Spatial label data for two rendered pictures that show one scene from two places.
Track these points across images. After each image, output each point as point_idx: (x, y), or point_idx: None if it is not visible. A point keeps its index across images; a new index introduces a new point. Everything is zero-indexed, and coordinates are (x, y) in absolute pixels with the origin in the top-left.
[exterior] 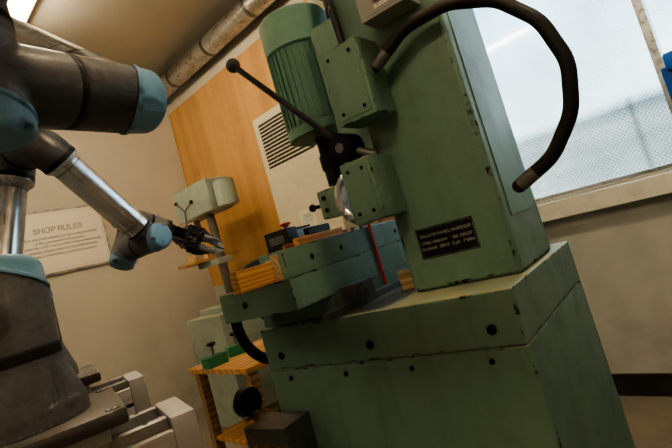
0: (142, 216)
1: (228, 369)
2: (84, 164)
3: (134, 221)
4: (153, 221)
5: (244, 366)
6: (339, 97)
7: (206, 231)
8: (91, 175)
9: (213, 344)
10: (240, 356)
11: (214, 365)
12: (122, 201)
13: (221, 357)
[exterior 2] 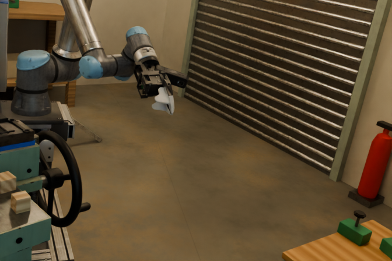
0: (85, 45)
1: (309, 242)
2: None
3: (79, 46)
4: (134, 52)
5: (300, 252)
6: None
7: (168, 87)
8: (63, 0)
9: (356, 216)
10: (372, 256)
11: (342, 233)
12: (75, 27)
13: (353, 235)
